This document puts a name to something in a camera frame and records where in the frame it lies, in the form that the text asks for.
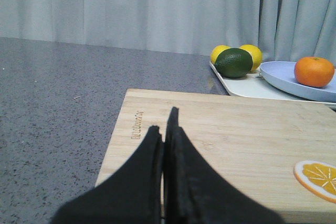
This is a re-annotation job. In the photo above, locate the orange slice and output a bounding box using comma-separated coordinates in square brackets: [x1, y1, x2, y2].
[293, 160, 335, 204]

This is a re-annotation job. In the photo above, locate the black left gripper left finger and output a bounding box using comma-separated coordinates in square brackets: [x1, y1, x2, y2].
[51, 126, 164, 223]

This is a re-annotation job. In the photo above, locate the orange fruit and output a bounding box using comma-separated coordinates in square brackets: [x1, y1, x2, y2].
[294, 56, 335, 88]

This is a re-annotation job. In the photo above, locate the blue plate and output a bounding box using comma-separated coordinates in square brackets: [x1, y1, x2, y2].
[260, 61, 336, 103]

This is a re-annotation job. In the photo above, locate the white serving tray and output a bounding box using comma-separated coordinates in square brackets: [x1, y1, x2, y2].
[209, 63, 335, 109]

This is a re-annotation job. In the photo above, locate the green lime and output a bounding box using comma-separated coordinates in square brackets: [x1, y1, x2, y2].
[214, 48, 253, 79]

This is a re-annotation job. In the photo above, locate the yellow lemon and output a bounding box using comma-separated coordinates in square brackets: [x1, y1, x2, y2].
[210, 45, 230, 64]
[239, 44, 263, 72]

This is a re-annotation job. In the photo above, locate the yellow lemon left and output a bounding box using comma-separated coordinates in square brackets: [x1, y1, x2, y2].
[210, 45, 230, 64]

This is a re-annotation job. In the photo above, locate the yellow lemon right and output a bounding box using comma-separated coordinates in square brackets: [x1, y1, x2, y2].
[239, 44, 263, 72]

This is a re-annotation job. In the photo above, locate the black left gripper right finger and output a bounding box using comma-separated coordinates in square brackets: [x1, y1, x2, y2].
[163, 107, 284, 223]

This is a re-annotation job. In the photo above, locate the wooden cutting board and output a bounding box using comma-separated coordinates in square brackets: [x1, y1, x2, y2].
[97, 89, 335, 223]

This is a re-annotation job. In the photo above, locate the grey curtain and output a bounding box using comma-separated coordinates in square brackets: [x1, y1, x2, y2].
[1, 0, 335, 61]

